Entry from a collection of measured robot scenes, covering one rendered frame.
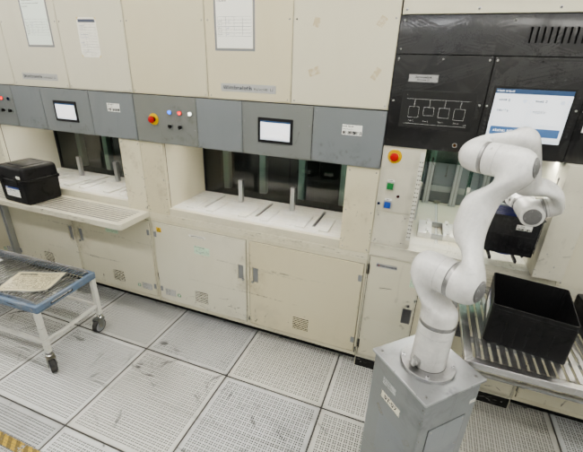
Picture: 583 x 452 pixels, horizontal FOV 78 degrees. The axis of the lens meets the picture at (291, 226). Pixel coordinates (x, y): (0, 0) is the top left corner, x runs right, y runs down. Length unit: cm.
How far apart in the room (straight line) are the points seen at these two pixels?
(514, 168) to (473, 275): 33
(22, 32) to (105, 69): 66
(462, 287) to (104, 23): 229
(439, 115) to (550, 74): 42
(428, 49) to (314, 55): 51
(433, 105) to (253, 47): 92
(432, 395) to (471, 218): 59
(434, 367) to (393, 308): 83
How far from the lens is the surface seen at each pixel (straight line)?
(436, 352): 137
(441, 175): 279
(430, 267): 123
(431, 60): 181
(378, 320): 225
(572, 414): 263
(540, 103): 185
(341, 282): 215
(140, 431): 225
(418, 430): 144
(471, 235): 121
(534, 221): 161
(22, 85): 320
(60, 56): 286
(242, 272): 240
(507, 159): 120
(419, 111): 181
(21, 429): 250
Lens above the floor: 172
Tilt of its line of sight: 24 degrees down
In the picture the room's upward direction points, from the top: 2 degrees clockwise
